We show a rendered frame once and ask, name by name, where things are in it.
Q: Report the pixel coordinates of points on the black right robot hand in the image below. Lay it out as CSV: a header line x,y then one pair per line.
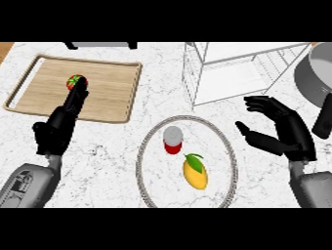
x,y
291,130

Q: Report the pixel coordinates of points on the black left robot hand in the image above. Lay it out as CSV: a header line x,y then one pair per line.
x,y
58,128

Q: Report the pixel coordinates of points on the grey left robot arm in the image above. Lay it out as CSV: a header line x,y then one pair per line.
x,y
30,187

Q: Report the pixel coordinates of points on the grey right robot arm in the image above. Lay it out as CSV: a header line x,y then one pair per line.
x,y
318,187

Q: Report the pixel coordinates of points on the yellow lemon with leaf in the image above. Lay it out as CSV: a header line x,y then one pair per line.
x,y
195,172

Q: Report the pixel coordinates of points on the round white placemat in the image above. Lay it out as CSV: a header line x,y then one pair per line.
x,y
186,162

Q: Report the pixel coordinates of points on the wooden cutting board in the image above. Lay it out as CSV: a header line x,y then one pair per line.
x,y
76,88

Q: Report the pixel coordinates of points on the red tomato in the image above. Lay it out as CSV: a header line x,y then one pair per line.
x,y
74,81

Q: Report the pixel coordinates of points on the red can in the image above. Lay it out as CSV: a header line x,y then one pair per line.
x,y
173,140

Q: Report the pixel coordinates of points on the grey appliance with black feet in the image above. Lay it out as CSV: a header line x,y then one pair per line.
x,y
101,45

